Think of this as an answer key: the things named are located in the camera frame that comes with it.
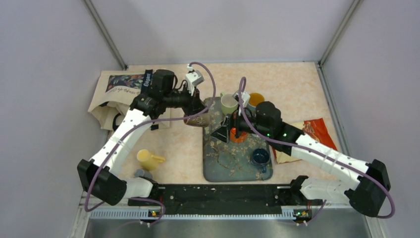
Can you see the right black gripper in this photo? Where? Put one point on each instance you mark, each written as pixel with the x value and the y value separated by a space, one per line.
pixel 223 132

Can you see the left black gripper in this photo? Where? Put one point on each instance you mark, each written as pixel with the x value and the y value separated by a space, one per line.
pixel 195 105

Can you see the orange mug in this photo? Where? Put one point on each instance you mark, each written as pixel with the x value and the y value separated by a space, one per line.
pixel 237 136

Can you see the brown striped mug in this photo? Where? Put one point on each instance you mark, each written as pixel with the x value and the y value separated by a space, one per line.
pixel 202 120

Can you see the light green mug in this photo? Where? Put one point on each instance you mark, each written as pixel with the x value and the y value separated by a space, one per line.
pixel 228 103

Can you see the light blue mug yellow inside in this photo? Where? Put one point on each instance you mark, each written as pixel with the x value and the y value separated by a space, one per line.
pixel 255 99

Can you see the dark blue mug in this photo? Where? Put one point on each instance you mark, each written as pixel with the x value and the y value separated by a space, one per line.
pixel 260 158

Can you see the small grey cup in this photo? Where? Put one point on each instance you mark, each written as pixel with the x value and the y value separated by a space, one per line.
pixel 141 173

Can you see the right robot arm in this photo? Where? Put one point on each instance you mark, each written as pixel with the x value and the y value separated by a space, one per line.
pixel 365 186

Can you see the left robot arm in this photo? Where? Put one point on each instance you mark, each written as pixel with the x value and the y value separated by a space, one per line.
pixel 99 174

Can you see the floral blue serving tray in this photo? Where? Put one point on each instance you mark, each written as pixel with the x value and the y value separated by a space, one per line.
pixel 231 162

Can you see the beige canvas tote bag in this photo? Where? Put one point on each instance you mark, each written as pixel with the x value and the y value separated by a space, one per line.
pixel 114 94

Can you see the orange cream snack bag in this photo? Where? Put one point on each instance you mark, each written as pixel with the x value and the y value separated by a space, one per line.
pixel 316 129

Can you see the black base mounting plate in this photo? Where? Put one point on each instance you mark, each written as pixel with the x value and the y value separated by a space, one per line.
pixel 228 199

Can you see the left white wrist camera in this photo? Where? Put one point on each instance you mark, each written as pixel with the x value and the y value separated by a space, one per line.
pixel 193 77

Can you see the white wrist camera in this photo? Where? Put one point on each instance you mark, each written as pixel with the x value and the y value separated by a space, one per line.
pixel 242 100
pixel 193 77

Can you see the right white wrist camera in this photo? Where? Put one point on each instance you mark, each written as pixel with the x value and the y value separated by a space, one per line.
pixel 242 100

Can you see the aluminium frame rail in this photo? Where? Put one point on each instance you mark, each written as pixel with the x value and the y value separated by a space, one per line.
pixel 145 210

